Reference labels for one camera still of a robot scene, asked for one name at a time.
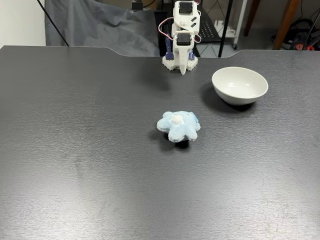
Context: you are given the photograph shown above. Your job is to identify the skyblue plush doll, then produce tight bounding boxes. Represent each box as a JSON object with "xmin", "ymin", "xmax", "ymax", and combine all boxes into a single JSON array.
[{"xmin": 156, "ymin": 110, "xmax": 202, "ymax": 144}]

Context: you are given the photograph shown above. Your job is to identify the white bowl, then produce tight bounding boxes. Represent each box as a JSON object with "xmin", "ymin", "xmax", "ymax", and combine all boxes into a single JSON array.
[{"xmin": 211, "ymin": 66, "xmax": 269, "ymax": 106}]

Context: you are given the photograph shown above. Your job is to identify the black upright panel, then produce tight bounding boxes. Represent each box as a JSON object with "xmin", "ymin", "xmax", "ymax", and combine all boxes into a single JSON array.
[{"xmin": 153, "ymin": 10, "xmax": 173, "ymax": 57}]

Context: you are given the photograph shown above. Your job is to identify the black metal rack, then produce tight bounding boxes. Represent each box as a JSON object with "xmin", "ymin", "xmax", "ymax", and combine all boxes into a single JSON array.
[{"xmin": 157, "ymin": 0, "xmax": 237, "ymax": 59}]

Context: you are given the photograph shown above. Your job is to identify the white metal rack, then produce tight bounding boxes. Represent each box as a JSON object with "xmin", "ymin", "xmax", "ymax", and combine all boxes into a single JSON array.
[{"xmin": 213, "ymin": 0, "xmax": 249, "ymax": 50}]

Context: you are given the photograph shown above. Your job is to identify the slim wooden leg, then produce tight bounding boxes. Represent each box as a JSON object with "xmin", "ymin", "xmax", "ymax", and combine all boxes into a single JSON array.
[{"xmin": 243, "ymin": 0, "xmax": 258, "ymax": 37}]

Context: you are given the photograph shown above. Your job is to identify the grey cloth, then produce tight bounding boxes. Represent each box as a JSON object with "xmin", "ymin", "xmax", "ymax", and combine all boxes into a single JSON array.
[{"xmin": 44, "ymin": 0, "xmax": 161, "ymax": 57}]

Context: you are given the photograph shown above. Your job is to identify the thick wooden leg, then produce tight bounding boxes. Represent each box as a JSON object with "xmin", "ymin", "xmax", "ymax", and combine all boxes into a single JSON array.
[{"xmin": 272, "ymin": 0, "xmax": 300, "ymax": 50}]

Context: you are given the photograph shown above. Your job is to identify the black red vacuum cleaner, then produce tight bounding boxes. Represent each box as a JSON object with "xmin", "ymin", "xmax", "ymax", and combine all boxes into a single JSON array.
[{"xmin": 271, "ymin": 17, "xmax": 320, "ymax": 51}]

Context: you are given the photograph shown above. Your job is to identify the black tripod leg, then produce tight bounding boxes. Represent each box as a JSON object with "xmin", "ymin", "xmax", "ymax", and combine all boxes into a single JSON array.
[{"xmin": 36, "ymin": 0, "xmax": 71, "ymax": 47}]

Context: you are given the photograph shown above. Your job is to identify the red white black servo cable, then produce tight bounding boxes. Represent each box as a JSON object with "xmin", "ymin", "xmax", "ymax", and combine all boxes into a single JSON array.
[{"xmin": 158, "ymin": 17, "xmax": 176, "ymax": 41}]

